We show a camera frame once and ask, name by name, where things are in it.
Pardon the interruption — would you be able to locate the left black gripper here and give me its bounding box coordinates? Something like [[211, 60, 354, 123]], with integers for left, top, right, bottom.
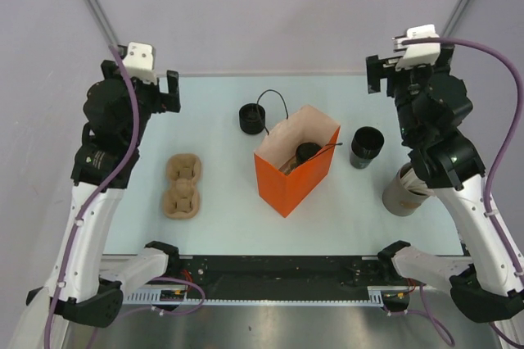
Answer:
[[102, 60, 178, 147]]

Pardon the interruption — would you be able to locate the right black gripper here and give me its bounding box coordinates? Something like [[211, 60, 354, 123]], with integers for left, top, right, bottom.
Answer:
[[367, 41, 456, 142]]

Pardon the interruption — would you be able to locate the stack of black cups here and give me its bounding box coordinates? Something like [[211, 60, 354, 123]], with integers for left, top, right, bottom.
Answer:
[[350, 126, 385, 170]]

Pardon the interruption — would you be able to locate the stack of black lids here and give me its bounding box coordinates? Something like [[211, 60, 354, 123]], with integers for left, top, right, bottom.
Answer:
[[238, 103, 267, 135]]

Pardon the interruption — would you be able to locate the black coffee cup lid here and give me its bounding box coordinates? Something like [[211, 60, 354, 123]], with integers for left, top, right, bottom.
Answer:
[[296, 142, 322, 165]]

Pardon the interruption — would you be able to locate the brown cup carrier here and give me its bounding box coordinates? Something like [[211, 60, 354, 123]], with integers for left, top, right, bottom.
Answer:
[[279, 156, 299, 175], [162, 153, 202, 220]]

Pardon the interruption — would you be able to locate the orange paper bag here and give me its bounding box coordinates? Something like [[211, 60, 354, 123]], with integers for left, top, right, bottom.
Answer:
[[254, 105, 342, 218]]

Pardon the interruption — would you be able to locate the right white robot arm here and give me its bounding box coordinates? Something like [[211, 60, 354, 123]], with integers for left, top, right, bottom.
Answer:
[[366, 43, 523, 323]]

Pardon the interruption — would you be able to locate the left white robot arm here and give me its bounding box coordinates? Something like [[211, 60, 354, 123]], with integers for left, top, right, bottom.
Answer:
[[49, 60, 181, 328]]

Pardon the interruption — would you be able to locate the grey straw holder cup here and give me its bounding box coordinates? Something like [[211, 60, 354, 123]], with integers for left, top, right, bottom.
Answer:
[[382, 163, 430, 217]]

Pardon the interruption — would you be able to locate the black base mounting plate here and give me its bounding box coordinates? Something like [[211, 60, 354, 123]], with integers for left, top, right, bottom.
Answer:
[[153, 256, 418, 297]]

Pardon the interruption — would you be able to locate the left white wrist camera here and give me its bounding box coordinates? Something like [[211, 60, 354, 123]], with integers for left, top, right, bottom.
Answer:
[[122, 42, 158, 86]]

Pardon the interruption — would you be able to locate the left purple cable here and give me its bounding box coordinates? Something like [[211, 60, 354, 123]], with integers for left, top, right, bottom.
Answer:
[[43, 44, 206, 349]]

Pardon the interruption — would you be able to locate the purple cable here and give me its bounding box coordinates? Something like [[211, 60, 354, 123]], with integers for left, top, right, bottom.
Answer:
[[43, 44, 206, 349], [399, 37, 524, 348]]

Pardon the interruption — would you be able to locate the white slotted cable duct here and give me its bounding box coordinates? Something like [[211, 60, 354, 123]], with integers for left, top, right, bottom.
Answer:
[[124, 285, 409, 307]]

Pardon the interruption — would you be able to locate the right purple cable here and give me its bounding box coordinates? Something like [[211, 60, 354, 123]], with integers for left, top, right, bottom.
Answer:
[[399, 37, 524, 348]]

